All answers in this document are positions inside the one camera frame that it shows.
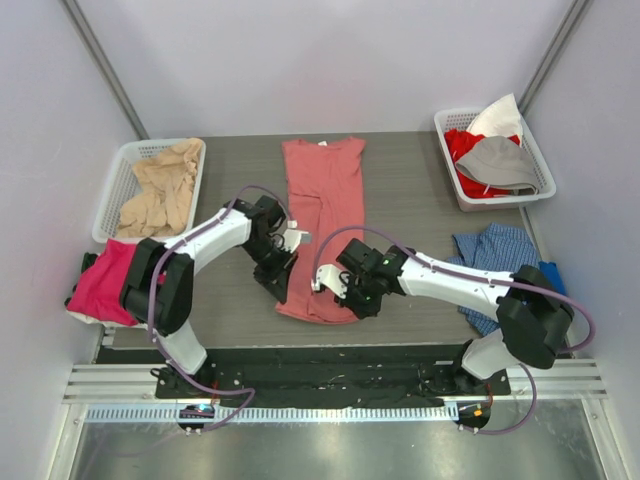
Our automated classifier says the aluminium frame rail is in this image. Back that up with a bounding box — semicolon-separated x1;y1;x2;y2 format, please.
63;359;608;404

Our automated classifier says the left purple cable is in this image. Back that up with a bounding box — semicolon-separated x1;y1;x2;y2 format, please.
145;185;299;434

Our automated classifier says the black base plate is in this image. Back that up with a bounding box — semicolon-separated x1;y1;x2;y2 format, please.
149;344;511;409

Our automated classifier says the white slotted cable duct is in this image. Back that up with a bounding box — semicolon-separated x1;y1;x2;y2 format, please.
84;402;458;424

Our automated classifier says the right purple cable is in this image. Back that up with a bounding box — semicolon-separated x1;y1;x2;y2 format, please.
310;225;597;435

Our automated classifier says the beige t shirt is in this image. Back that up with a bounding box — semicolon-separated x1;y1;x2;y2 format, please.
116;138;204;238

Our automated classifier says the white plastic basket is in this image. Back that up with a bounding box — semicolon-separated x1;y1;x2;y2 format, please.
92;138;206;243
434;107;556;212

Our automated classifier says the magenta t shirt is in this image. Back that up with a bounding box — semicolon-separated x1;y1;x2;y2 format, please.
66;239;138;327

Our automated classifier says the salmon pink t shirt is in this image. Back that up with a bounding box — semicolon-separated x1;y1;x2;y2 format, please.
276;137;366;325

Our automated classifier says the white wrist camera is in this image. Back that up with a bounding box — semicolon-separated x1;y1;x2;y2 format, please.
280;220;312;253
311;264;350;298

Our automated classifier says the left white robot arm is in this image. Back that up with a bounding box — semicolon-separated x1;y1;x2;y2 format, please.
120;195;311;399

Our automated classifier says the bright blue garment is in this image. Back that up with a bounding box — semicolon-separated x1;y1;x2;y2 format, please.
538;261;567;295

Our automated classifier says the left white plastic basket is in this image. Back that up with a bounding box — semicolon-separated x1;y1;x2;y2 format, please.
92;138;206;243

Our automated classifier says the left corner aluminium post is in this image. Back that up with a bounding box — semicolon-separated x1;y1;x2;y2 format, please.
60;0;150;140

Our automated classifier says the right white plastic basket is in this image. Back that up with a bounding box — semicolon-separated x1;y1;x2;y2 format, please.
434;107;556;212

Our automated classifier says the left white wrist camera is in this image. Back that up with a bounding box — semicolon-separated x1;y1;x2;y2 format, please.
280;220;312;253

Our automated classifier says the corner aluminium post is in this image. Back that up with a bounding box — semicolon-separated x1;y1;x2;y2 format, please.
518;0;593;116
60;0;150;140

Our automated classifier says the right corner aluminium post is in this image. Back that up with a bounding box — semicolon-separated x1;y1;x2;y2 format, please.
518;0;593;116

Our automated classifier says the blue checkered shirt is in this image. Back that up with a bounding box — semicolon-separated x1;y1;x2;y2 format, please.
444;222;542;336

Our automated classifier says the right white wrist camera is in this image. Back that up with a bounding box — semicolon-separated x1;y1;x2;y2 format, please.
311;264;350;298

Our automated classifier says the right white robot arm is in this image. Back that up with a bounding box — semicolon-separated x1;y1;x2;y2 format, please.
336;239;574;395

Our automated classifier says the purple cable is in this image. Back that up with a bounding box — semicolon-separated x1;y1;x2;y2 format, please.
310;225;597;435
145;185;299;434

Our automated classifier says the cream white garment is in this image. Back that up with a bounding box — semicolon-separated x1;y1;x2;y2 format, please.
68;311;101;325

